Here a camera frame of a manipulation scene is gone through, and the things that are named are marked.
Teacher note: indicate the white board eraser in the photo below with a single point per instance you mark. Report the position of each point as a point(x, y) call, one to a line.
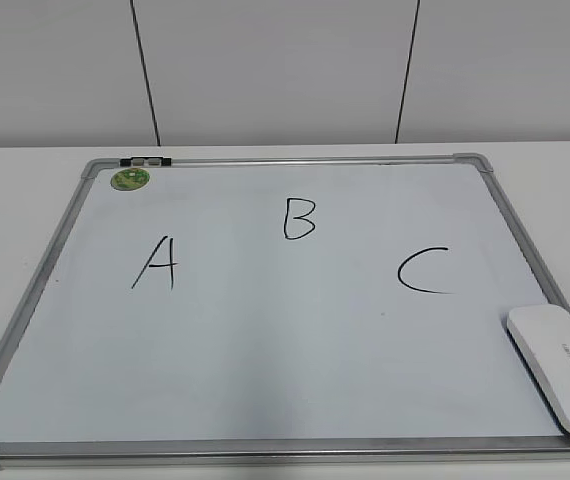
point(542, 335)

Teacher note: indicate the green round magnet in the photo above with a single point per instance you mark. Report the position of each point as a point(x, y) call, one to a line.
point(130, 179)

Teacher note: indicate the black grey marker clip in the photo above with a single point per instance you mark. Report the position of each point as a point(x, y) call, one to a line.
point(140, 161)

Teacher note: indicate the white board with grey frame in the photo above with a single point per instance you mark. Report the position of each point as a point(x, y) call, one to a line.
point(274, 310)

